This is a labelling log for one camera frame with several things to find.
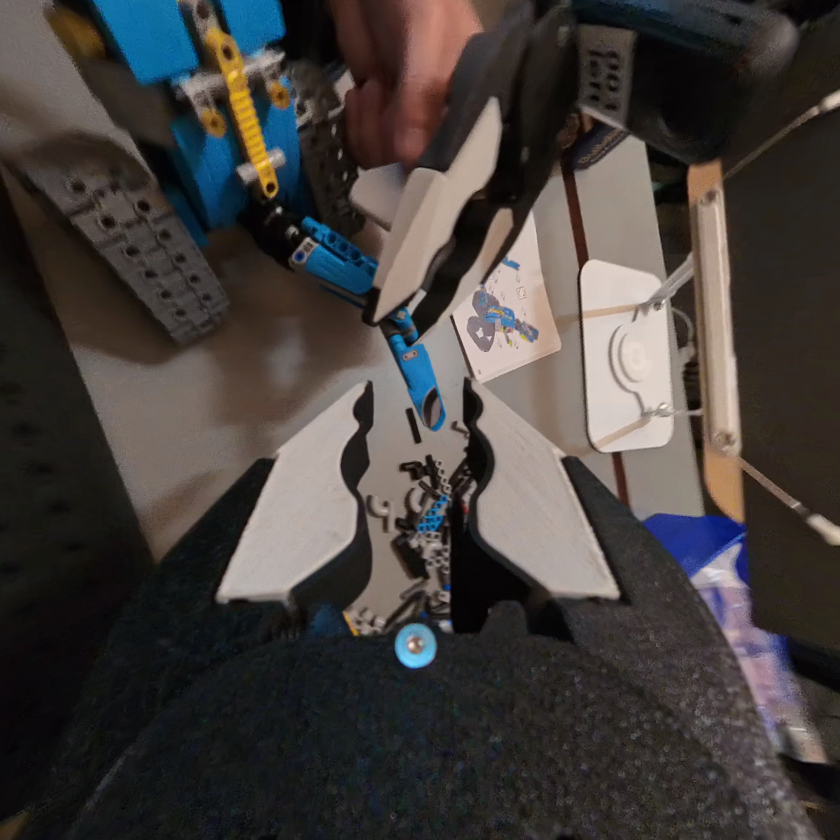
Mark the blue plastic bin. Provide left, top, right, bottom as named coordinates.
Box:
left=642, top=512, right=750, bottom=581

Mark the black partition panel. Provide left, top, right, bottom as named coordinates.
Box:
left=722, top=105, right=840, bottom=634

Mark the person's left hand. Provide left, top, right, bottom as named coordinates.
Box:
left=327, top=0, right=488, bottom=173

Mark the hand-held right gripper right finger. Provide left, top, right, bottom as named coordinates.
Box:
left=451, top=377, right=622, bottom=635

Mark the blue brick robot arm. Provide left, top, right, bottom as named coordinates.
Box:
left=287, top=215, right=448, bottom=433

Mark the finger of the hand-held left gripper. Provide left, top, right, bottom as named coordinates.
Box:
left=363, top=97, right=505, bottom=327
left=408, top=205, right=521, bottom=337

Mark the pile of small brick parts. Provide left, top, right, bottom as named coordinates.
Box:
left=343, top=420, right=481, bottom=639

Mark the open instruction booklet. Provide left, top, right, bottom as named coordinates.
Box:
left=450, top=209, right=563, bottom=385

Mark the grey desk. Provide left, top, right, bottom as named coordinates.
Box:
left=0, top=0, right=706, bottom=641

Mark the clear plastic bag bundle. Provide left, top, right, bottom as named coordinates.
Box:
left=689, top=541, right=829, bottom=765

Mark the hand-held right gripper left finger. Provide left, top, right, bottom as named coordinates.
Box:
left=215, top=381, right=376, bottom=608

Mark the white desk lamp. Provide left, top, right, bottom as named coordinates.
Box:
left=576, top=87, right=840, bottom=547

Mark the blue toy brick robot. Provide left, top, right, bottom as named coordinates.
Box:
left=20, top=0, right=368, bottom=347

